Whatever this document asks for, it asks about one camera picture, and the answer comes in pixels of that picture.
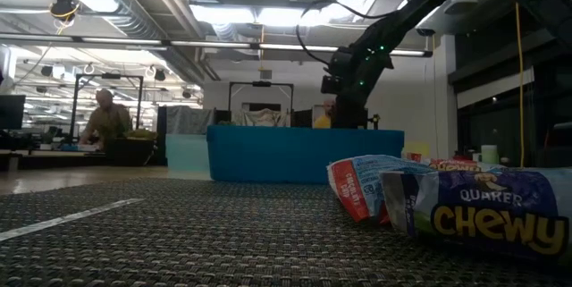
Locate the dark blue granola bar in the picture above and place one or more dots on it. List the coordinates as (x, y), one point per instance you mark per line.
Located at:
(491, 215)

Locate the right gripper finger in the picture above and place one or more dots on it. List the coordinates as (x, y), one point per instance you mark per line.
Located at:
(350, 115)

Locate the yellow plastic bin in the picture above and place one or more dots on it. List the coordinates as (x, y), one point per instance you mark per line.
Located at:
(415, 149)

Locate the background work table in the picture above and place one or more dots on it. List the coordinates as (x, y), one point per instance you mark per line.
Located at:
(44, 157)

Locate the grey ribbed mat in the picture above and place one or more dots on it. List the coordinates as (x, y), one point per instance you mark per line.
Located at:
(179, 242)

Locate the blue plastic bin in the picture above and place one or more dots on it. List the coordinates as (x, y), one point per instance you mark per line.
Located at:
(290, 155)

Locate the black monitor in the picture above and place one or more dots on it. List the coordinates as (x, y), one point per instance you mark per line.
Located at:
(11, 112)

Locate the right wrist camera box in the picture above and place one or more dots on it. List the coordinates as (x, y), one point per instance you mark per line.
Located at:
(330, 85)

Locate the green and white canister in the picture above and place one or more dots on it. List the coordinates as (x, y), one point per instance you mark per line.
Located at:
(489, 155)

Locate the red and blue granola bar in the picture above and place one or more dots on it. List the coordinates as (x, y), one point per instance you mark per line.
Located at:
(456, 165)
(357, 188)

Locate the black gantry frame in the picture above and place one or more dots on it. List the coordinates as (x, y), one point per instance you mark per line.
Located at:
(109, 76)
(261, 84)

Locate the silver ventilation duct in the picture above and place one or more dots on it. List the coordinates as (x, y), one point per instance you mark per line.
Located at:
(134, 23)

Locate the teal plastic bin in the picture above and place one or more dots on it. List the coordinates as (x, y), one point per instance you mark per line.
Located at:
(187, 153)

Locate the dark pot with green plant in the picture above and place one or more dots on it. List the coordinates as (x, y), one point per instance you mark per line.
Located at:
(129, 150)

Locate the ceiling security camera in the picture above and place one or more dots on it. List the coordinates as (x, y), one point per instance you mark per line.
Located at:
(425, 32)

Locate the grey covered equipment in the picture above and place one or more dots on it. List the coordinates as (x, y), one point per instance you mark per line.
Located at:
(187, 119)

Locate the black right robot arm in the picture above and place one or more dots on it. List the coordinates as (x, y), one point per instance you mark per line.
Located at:
(415, 5)

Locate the long ceiling light rail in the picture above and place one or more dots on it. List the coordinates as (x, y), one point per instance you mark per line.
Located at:
(210, 44)

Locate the person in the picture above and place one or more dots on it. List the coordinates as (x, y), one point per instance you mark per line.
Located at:
(107, 119)
(324, 119)

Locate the bright ceiling light panel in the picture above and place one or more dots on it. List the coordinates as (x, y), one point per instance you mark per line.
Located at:
(232, 15)

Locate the red container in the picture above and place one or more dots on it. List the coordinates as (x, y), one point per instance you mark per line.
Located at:
(414, 157)

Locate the white tape strip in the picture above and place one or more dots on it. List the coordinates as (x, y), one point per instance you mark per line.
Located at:
(67, 220)

